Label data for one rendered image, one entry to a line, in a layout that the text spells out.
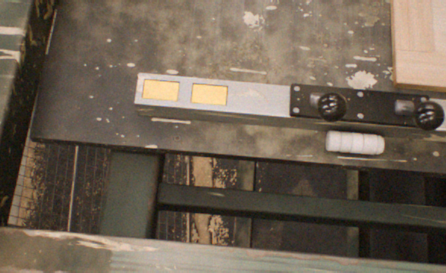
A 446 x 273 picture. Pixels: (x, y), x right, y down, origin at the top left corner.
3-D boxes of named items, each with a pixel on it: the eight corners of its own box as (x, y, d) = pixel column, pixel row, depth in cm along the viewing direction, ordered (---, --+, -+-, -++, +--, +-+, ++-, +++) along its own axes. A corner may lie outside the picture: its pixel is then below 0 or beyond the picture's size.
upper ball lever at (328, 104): (328, 114, 82) (348, 125, 69) (303, 111, 82) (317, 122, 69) (331, 88, 82) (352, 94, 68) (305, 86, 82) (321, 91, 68)
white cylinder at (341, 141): (325, 153, 83) (379, 158, 83) (329, 146, 81) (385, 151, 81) (325, 134, 84) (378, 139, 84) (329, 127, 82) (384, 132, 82)
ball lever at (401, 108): (411, 121, 82) (447, 133, 69) (385, 119, 82) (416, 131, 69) (415, 95, 82) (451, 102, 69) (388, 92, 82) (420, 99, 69)
